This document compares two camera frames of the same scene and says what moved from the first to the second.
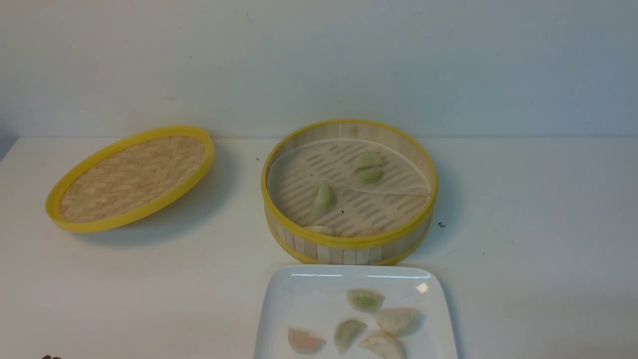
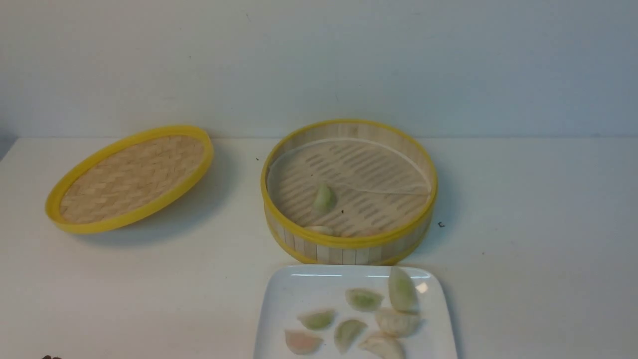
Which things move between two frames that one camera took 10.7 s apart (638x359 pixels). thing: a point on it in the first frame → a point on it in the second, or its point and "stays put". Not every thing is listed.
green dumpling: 370,175 → 319,320
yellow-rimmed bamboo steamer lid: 130,178 stays put
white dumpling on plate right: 398,321 stays put
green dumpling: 369,159 → 402,293
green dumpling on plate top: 365,300 stays put
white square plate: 351,311 stays put
